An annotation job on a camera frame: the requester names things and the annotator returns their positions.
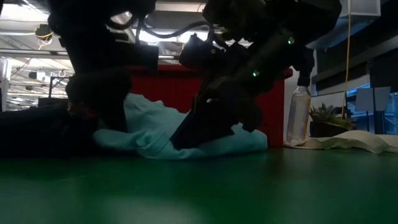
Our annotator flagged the white canvas tote bag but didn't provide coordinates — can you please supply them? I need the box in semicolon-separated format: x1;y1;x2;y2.
283;129;398;155

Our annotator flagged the black monitor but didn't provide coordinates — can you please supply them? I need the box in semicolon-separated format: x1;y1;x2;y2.
37;97;70;108

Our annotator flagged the black garment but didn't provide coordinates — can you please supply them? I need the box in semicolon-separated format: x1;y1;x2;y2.
0;104;105;156

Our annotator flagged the black ceiling cable reel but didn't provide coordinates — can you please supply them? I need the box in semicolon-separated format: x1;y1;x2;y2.
34;24;54;42

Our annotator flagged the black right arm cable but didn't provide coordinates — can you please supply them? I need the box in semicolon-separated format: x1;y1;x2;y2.
136;20;217;40

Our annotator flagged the light blue garment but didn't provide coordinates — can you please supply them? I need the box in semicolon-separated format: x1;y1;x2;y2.
92;93;269;161

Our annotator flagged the red plastic laundry bin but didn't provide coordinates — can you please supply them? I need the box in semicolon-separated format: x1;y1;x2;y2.
127;64;294;147

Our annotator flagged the pale rectangular panel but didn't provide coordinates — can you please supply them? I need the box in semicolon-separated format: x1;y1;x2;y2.
355;86;392;112

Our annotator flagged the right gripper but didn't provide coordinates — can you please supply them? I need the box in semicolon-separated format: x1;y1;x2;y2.
169;30;312;151

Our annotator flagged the clear spray bottle black top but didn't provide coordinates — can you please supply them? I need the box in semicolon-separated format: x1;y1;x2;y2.
285;77;313;144

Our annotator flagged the small potted succulent plant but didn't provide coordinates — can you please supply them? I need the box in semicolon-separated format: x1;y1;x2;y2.
309;103;357;138

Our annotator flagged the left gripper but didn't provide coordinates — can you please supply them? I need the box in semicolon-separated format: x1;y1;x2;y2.
48;0;160;133

